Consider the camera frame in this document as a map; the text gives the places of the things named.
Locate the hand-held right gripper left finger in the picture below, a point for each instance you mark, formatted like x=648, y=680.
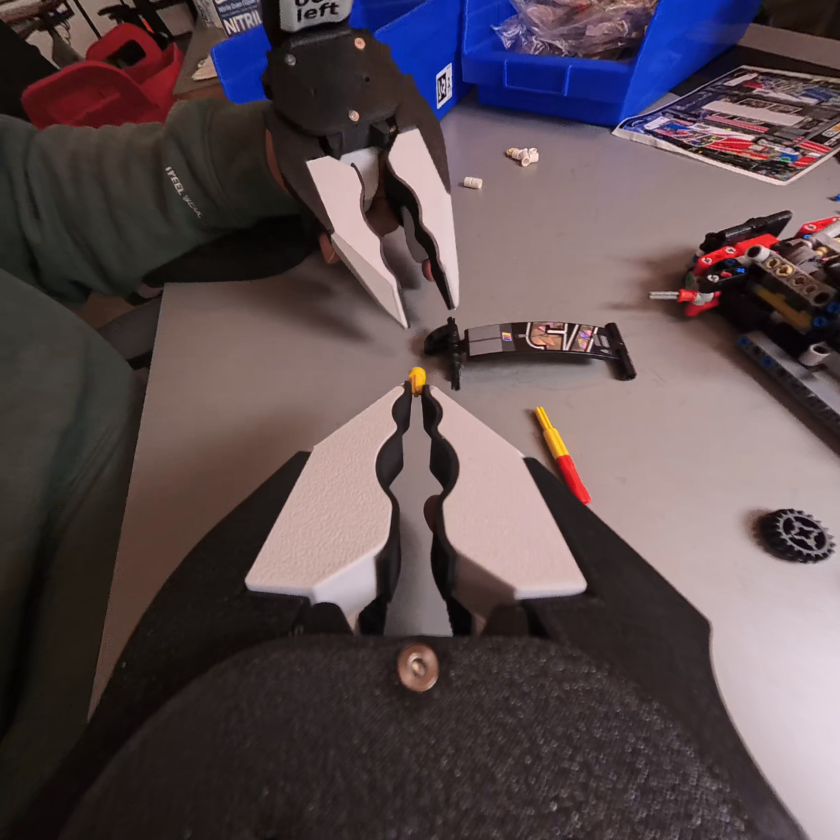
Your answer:
x=328, y=512

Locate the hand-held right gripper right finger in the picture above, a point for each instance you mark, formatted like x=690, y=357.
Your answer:
x=505, y=518

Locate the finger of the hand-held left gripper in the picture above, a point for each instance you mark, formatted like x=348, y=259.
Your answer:
x=348, y=216
x=430, y=197

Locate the yellow lego pin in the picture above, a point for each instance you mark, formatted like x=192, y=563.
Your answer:
x=417, y=377

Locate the black lego wing assembly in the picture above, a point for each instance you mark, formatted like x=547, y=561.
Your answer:
x=525, y=341

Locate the black lego gear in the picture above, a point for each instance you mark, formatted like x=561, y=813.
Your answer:
x=794, y=537

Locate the person's left forearm green sleeve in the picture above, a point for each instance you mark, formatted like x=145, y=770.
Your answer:
x=131, y=197

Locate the yellow red lego axle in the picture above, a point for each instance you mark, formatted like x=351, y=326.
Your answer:
x=564, y=459

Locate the white lego connector pair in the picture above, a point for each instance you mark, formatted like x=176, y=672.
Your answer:
x=523, y=156

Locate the clear bags of lego parts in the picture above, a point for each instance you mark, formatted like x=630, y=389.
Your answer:
x=577, y=26

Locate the lego car chassis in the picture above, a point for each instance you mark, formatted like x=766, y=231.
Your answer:
x=774, y=275

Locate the blue bin with tag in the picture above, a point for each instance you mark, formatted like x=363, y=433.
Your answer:
x=407, y=52

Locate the glove box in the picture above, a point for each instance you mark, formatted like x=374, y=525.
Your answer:
x=236, y=19

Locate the blue bin with bags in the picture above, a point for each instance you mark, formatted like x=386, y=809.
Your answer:
x=577, y=79

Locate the red plastic container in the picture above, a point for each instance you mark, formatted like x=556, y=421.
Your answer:
x=98, y=92

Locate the person's torso green shirt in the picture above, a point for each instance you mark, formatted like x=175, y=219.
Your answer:
x=52, y=459

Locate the colourful sticker sheet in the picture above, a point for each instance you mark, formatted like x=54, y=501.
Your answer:
x=741, y=124

